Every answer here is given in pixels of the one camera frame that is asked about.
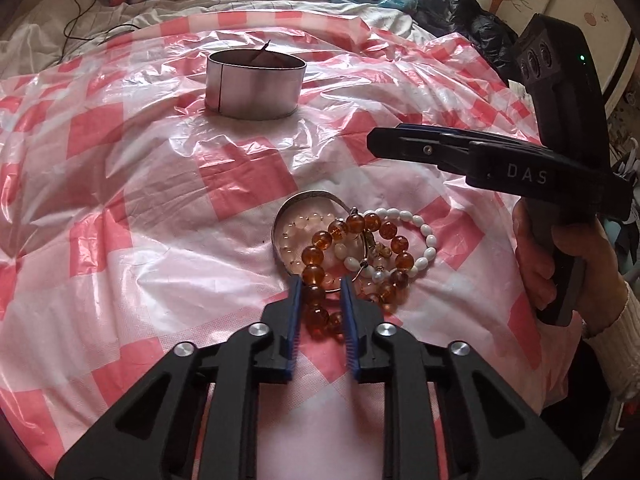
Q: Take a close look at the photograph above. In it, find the black down jacket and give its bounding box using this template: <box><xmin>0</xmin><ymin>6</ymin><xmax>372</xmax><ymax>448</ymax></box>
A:
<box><xmin>412</xmin><ymin>0</ymin><xmax>522</xmax><ymax>84</ymax></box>

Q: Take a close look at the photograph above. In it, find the white knit right sleeve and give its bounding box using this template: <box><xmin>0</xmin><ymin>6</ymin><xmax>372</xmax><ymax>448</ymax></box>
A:
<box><xmin>582</xmin><ymin>285</ymin><xmax>640</xmax><ymax>401</ymax></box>

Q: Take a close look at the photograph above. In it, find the amber bead bracelet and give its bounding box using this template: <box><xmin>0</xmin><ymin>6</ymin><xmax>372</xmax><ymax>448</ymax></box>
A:
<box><xmin>300</xmin><ymin>211</ymin><xmax>417</xmax><ymax>344</ymax></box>

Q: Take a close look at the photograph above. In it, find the white oval bead bracelet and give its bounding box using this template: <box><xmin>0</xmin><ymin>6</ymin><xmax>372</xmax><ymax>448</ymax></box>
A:
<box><xmin>342</xmin><ymin>206</ymin><xmax>440</xmax><ymax>281</ymax></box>

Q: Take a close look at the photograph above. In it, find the round silver metal tin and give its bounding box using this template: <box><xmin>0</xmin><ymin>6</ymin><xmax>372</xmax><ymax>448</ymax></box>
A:
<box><xmin>205</xmin><ymin>47</ymin><xmax>307</xmax><ymax>122</ymax></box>

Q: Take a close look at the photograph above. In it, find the red white checkered plastic sheet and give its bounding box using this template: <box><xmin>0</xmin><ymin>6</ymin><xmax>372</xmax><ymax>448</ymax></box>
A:
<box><xmin>1</xmin><ymin>11</ymin><xmax>579</xmax><ymax>471</ymax></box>

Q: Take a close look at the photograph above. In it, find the black charging cable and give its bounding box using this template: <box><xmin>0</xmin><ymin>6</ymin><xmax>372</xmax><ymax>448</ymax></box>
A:
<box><xmin>62</xmin><ymin>0</ymin><xmax>141</xmax><ymax>53</ymax></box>

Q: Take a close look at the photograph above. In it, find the white striped bed quilt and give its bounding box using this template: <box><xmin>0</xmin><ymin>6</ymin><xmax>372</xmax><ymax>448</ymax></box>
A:
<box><xmin>1</xmin><ymin>0</ymin><xmax>434</xmax><ymax>79</ymax></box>

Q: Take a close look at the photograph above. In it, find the right hand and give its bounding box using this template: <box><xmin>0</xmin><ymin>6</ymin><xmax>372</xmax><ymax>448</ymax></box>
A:
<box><xmin>512</xmin><ymin>199</ymin><xmax>630</xmax><ymax>336</ymax></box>

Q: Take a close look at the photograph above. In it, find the black right camera box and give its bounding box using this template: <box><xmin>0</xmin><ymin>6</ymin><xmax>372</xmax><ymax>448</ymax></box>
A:
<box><xmin>514</xmin><ymin>13</ymin><xmax>610</xmax><ymax>170</ymax></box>

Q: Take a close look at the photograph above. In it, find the silver metal bangle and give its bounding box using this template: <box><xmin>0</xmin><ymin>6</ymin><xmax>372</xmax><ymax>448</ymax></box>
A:
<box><xmin>271</xmin><ymin>190</ymin><xmax>372</xmax><ymax>294</ymax></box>

